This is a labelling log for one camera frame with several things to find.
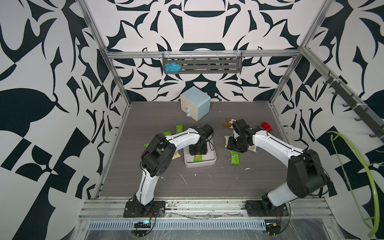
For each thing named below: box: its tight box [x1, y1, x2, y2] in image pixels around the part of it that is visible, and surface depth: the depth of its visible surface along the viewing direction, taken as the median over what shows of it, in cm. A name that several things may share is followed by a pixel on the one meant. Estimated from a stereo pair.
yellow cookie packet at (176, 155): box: [172, 151, 181, 160], surface depth 93 cm
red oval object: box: [261, 122, 273, 132], surface depth 107 cm
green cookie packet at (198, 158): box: [194, 154, 203, 162], surface depth 91 cm
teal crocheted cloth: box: [164, 62, 182, 75], surface depth 93 cm
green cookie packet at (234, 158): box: [230, 151, 241, 165], surface depth 92 cm
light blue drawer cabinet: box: [180, 86, 211, 122], surface depth 104 cm
